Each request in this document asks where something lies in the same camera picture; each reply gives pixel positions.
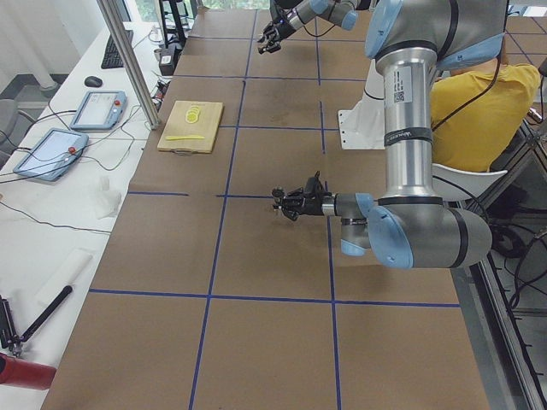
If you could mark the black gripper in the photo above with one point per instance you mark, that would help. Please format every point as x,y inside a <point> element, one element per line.
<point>280,31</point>
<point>314,206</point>

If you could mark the steel measuring jigger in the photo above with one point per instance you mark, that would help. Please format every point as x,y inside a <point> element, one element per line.
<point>278,200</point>

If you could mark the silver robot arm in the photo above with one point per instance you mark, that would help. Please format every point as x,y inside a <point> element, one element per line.
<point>287,17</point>
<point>410,226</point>

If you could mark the black box device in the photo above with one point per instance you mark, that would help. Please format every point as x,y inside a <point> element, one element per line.
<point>169,58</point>

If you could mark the bamboo cutting board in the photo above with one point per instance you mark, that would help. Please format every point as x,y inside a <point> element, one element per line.
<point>192,117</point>

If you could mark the yellow plastic knife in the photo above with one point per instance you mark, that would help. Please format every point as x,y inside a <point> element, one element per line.
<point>185,137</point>

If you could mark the black keyboard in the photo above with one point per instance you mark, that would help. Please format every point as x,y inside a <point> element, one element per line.
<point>111,56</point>

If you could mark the white chair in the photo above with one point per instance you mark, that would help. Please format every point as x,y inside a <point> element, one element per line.
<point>455,185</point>

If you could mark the crumpled white tissue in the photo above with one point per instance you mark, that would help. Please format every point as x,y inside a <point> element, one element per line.
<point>105,200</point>

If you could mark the black computer mouse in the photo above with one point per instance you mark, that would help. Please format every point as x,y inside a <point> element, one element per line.
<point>93,82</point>

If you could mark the teach pendant far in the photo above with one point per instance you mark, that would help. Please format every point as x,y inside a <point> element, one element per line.
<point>99,111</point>

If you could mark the teach pendant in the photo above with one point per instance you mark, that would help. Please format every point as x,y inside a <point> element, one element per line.
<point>99,111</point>
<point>53,155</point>

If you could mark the person in yellow shirt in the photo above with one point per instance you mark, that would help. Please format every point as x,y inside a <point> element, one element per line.
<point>476,111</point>

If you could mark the white foam block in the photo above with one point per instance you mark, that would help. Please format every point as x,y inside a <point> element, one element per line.
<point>75,263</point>

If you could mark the teach pendant near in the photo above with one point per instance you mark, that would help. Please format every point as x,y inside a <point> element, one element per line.
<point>53,155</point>

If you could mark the red bottle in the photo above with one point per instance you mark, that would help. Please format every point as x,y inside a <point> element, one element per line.
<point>26,374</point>

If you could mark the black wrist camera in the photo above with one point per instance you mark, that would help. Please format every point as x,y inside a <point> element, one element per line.
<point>314,187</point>

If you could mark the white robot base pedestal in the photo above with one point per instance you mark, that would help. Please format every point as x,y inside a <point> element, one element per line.
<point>363,126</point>

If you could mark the aluminium frame post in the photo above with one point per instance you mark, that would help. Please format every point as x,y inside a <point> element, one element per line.
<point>117,31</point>

